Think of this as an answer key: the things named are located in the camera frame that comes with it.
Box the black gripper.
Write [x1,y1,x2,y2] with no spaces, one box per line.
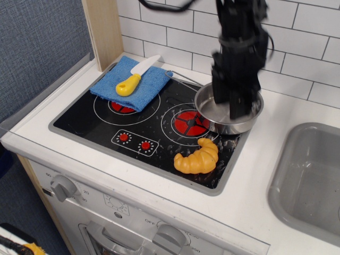
[211,1,268,120]

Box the stainless steel pot with handle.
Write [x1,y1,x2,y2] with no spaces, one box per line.
[165,70,264,135]

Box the black toy stove top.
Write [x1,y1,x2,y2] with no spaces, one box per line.
[49,80,249,196]

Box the plastic toy croissant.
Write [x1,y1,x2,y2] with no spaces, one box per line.
[174,138,218,174]

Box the blue folded cloth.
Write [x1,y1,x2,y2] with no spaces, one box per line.
[90,55,173,112]

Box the grey sink basin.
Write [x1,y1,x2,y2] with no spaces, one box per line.
[268,123,339,246]

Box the grey right oven knob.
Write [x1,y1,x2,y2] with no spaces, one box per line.
[152,224,186,254]

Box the grey left timer knob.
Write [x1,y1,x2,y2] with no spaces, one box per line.
[50,175,77,202]

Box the yellow object bottom left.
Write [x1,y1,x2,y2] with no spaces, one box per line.
[21,243,46,255]

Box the yellow handled toy knife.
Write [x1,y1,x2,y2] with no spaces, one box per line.
[115,55,161,97]

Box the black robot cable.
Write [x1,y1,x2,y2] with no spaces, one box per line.
[137,0,197,13]

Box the wooden side post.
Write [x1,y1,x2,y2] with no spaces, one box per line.
[81,0,124,72]

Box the silver oven door handle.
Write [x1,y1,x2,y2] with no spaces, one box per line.
[79,221,156,254]

